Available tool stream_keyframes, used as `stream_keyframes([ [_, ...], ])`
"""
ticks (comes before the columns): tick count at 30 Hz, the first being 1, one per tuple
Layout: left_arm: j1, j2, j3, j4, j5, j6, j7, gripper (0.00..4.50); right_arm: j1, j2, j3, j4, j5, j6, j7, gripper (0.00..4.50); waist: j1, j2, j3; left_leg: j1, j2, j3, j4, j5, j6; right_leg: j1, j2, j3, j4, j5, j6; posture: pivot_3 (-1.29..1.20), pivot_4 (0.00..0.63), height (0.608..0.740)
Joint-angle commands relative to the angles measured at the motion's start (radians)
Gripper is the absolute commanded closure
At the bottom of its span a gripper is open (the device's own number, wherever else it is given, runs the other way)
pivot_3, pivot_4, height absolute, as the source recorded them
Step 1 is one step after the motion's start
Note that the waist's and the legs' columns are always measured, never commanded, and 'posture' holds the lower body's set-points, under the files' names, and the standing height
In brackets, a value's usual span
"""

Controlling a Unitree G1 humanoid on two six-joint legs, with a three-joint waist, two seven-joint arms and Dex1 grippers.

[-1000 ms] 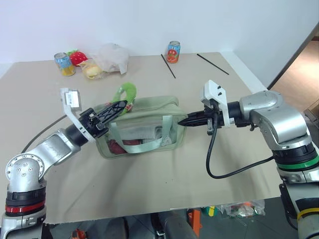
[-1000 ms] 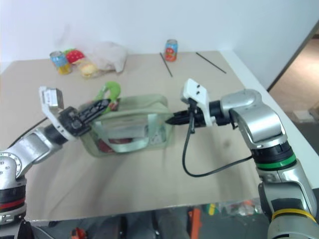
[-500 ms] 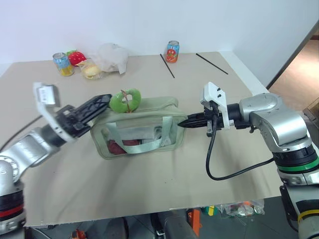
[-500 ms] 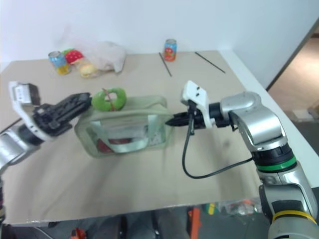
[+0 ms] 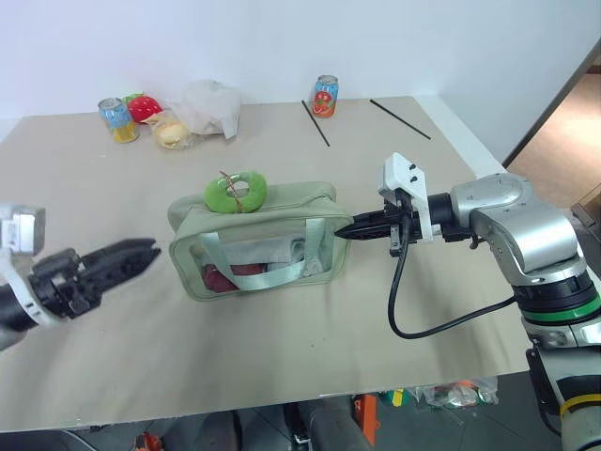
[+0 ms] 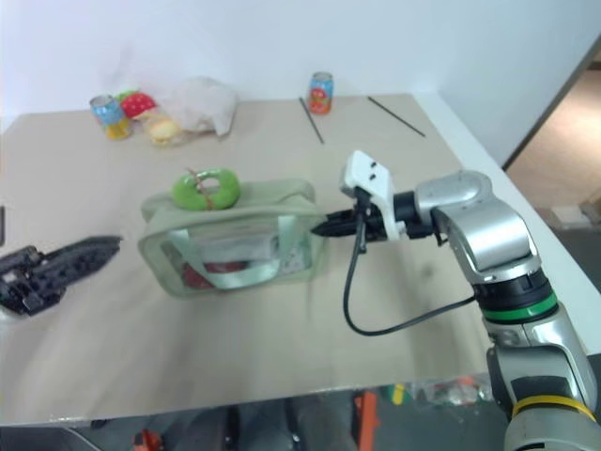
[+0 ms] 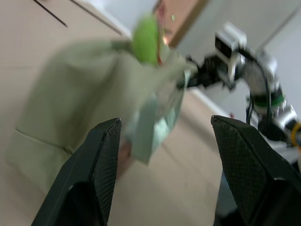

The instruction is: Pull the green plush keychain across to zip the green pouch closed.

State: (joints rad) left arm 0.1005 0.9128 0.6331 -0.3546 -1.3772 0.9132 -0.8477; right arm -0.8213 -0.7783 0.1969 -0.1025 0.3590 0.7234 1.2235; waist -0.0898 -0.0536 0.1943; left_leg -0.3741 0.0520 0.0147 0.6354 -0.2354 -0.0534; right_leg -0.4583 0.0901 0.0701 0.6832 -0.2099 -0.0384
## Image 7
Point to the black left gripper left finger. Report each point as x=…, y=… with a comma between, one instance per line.
x=80, y=179

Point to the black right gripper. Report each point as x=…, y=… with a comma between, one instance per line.
x=210, y=71

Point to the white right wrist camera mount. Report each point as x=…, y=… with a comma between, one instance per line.
x=231, y=47

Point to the green fabric zip pouch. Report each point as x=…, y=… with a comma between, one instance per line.
x=77, y=99

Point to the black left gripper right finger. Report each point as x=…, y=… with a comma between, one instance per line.
x=254, y=169

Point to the brown wooden board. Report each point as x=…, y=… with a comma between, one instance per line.
x=181, y=21

